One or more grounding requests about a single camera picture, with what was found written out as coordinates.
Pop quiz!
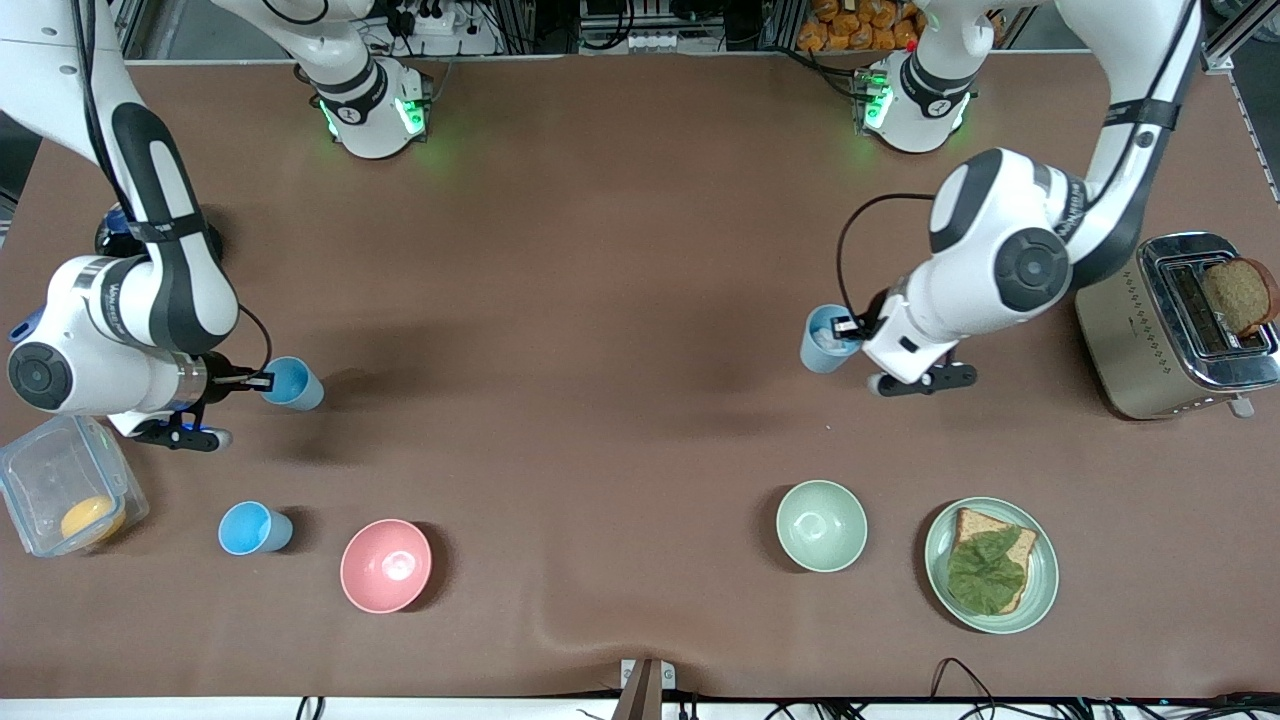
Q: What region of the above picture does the pale blue plastic cup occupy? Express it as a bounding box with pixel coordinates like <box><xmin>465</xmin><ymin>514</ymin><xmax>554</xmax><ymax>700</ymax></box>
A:
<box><xmin>800</xmin><ymin>305</ymin><xmax>863</xmax><ymax>375</ymax></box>

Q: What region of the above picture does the pink bowl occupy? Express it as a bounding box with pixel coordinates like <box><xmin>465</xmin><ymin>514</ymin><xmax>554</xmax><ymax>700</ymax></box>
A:
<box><xmin>340</xmin><ymin>518</ymin><xmax>433</xmax><ymax>614</ymax></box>

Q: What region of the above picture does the beige and chrome toaster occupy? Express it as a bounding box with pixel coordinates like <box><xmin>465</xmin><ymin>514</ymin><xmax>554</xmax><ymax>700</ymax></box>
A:
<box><xmin>1075</xmin><ymin>232</ymin><xmax>1280</xmax><ymax>421</ymax></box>

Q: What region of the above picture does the black loose cable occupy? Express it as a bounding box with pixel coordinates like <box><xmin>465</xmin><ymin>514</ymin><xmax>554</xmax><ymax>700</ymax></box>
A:
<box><xmin>930</xmin><ymin>657</ymin><xmax>1001</xmax><ymax>701</ymax></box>

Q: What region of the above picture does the orange round food piece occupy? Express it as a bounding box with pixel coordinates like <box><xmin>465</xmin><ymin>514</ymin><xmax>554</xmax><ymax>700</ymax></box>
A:
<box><xmin>60</xmin><ymin>496</ymin><xmax>127</xmax><ymax>546</ymax></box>

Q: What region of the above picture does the black saucepan with blue handle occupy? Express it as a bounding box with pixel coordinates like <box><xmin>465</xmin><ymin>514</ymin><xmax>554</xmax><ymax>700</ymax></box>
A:
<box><xmin>8</xmin><ymin>203</ymin><xmax>224</xmax><ymax>345</ymax></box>

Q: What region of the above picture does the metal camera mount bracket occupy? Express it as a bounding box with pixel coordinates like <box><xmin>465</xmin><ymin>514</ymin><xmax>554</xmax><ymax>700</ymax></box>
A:
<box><xmin>612</xmin><ymin>658</ymin><xmax>677</xmax><ymax>720</ymax></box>

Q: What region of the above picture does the green lettuce leaf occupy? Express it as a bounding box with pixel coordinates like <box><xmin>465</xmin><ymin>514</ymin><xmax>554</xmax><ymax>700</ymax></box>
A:
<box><xmin>946</xmin><ymin>528</ymin><xmax>1028</xmax><ymax>613</ymax></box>

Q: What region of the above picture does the pale green bowl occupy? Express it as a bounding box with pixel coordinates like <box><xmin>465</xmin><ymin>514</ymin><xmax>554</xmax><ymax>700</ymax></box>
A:
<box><xmin>776</xmin><ymin>480</ymin><xmax>869</xmax><ymax>574</ymax></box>

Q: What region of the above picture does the aluminium frame profile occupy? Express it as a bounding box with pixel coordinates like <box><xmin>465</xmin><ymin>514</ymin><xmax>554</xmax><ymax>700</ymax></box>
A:
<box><xmin>1200</xmin><ymin>0</ymin><xmax>1280</xmax><ymax>77</ymax></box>
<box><xmin>108</xmin><ymin>0</ymin><xmax>151</xmax><ymax>63</ymax></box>

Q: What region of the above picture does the clear plastic food container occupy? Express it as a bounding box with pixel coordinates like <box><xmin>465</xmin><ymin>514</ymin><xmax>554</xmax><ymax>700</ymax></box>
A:
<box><xmin>0</xmin><ymin>413</ymin><xmax>150</xmax><ymax>558</ymax></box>

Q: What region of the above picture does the bag of orange buns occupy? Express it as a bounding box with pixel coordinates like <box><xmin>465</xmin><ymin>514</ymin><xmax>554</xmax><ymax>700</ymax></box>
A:
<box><xmin>797</xmin><ymin>0</ymin><xmax>926</xmax><ymax>53</ymax></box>

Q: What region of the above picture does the white power strip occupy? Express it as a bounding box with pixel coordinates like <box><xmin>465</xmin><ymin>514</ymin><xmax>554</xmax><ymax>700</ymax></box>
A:
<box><xmin>388</xmin><ymin>0</ymin><xmax>458</xmax><ymax>37</ymax></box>

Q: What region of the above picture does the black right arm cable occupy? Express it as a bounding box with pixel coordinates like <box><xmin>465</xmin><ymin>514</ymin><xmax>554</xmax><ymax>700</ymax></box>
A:
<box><xmin>68</xmin><ymin>0</ymin><xmax>275</xmax><ymax>379</ymax></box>

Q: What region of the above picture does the bright blue plastic cup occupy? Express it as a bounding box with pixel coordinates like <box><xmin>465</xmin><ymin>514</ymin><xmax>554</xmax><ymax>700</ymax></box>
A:
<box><xmin>260</xmin><ymin>356</ymin><xmax>325</xmax><ymax>412</ymax></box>
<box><xmin>218</xmin><ymin>501</ymin><xmax>294</xmax><ymax>556</ymax></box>

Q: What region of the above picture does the dark toast slice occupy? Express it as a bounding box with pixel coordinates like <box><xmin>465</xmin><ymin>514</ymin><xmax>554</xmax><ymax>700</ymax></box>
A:
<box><xmin>1203</xmin><ymin>258</ymin><xmax>1280</xmax><ymax>338</ymax></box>

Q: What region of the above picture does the pale green plate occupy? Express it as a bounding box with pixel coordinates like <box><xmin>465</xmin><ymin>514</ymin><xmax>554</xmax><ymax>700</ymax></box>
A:
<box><xmin>924</xmin><ymin>497</ymin><xmax>1060</xmax><ymax>635</ymax></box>

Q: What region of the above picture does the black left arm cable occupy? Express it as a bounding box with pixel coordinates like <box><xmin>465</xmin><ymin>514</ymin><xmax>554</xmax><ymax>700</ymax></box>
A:
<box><xmin>835</xmin><ymin>0</ymin><xmax>1203</xmax><ymax>326</ymax></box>

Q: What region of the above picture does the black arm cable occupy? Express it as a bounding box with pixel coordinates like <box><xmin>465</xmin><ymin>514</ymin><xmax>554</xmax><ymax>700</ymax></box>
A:
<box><xmin>68</xmin><ymin>0</ymin><xmax>275</xmax><ymax>379</ymax></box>
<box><xmin>835</xmin><ymin>0</ymin><xmax>1203</xmax><ymax>326</ymax></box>

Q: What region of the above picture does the brown bread slice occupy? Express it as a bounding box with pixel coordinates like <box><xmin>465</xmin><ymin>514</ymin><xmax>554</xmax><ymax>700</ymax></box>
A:
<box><xmin>948</xmin><ymin>507</ymin><xmax>1039</xmax><ymax>615</ymax></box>

